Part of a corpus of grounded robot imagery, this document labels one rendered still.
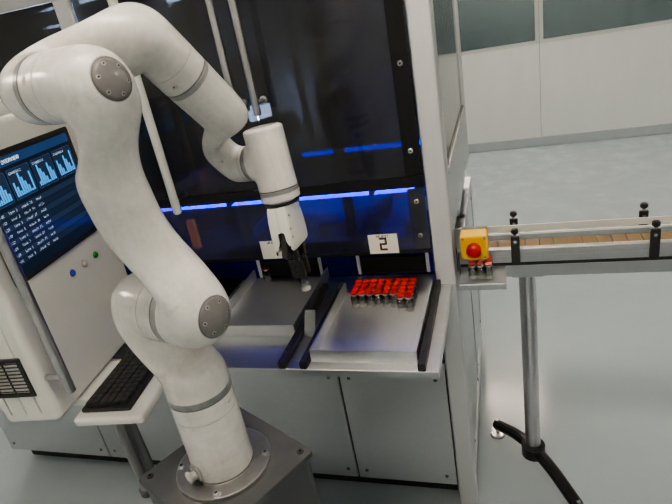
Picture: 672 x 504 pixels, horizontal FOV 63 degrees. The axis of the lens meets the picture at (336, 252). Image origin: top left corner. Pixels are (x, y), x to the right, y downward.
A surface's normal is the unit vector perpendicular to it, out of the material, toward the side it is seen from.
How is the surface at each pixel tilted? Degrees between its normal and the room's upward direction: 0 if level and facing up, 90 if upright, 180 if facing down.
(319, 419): 90
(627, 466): 0
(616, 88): 90
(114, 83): 87
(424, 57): 90
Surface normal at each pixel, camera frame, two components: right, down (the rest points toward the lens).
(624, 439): -0.17, -0.90
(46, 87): -0.51, 0.33
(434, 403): -0.26, 0.43
